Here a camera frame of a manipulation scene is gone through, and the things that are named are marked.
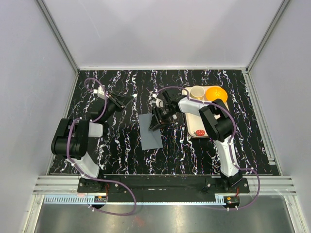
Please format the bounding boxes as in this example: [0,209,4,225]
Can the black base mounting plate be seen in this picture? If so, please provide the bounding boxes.
[77,175,250,203]

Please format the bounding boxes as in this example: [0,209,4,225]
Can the grey paper envelope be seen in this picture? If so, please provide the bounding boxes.
[138,113,163,150]

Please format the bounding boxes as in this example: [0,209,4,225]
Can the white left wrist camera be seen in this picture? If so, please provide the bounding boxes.
[93,86,108,100]

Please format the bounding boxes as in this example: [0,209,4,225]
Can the white slotted cable duct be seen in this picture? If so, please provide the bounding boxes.
[44,195,106,205]

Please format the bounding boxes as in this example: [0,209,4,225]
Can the cream yellow cup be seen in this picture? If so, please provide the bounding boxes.
[190,85,206,100]

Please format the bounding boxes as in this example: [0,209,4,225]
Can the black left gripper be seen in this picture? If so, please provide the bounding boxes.
[102,92,134,122]

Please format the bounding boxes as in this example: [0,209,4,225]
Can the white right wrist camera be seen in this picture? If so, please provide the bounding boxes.
[151,94,164,109]

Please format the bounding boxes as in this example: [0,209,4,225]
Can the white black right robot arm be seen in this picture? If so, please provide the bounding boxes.
[149,88,242,193]

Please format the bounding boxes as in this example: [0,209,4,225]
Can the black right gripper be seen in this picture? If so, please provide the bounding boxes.
[149,105,176,132]

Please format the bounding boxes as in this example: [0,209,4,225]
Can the strawberry pattern tray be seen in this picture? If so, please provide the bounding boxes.
[184,86,229,138]

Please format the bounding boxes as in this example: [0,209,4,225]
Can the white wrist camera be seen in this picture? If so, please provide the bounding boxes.
[93,86,108,100]
[151,94,164,109]

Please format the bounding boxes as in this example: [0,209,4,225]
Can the orange bowl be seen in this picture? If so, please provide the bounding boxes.
[205,86,228,102]

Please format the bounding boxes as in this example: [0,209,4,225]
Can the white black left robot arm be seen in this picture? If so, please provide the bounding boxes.
[51,93,136,192]

